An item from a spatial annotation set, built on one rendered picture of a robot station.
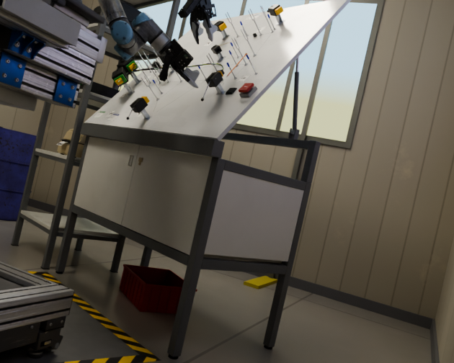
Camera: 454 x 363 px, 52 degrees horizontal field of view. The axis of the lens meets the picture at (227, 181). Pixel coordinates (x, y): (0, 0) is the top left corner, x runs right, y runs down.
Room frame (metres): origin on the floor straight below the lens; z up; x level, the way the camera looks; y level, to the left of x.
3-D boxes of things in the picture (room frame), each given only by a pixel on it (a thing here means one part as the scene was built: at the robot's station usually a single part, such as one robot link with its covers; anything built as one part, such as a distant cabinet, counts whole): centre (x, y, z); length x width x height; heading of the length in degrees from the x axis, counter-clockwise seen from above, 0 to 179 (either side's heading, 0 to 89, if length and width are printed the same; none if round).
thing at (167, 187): (2.04, 0.26, 0.60); 0.55 x 0.03 x 0.39; 42
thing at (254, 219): (2.45, 0.22, 0.60); 1.17 x 0.58 x 0.40; 42
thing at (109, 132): (2.24, 0.46, 0.83); 1.18 x 0.05 x 0.06; 42
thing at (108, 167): (2.45, 0.63, 0.60); 0.55 x 0.02 x 0.39; 42
